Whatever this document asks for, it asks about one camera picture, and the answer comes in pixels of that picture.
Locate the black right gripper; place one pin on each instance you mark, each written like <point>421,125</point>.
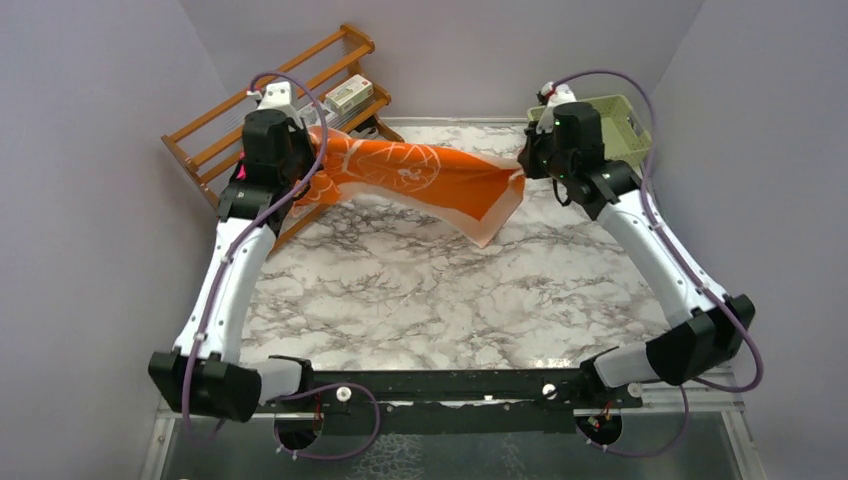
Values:
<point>532,168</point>

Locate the aluminium rail frame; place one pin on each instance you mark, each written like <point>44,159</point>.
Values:
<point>690,433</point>

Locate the green plastic basket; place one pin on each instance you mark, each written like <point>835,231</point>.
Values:
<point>625,137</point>

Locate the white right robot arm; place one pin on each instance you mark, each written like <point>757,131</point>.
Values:
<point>707,324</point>

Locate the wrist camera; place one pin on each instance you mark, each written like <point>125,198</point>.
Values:
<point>275,96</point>
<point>550,96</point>

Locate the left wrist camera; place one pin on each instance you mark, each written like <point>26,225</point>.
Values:
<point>275,96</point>

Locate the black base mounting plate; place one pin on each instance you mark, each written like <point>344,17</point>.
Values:
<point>433,402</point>

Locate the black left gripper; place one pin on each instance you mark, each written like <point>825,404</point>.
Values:
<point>298,132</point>

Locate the orange white towel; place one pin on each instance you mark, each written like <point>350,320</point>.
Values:
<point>475,194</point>

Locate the small white box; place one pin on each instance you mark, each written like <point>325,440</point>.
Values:
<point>349,94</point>

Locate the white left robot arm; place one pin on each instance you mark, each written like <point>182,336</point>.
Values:
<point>202,375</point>

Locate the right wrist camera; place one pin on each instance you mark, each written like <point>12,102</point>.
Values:
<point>550,96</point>

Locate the large flat white box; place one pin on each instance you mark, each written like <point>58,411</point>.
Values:
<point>311,118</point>

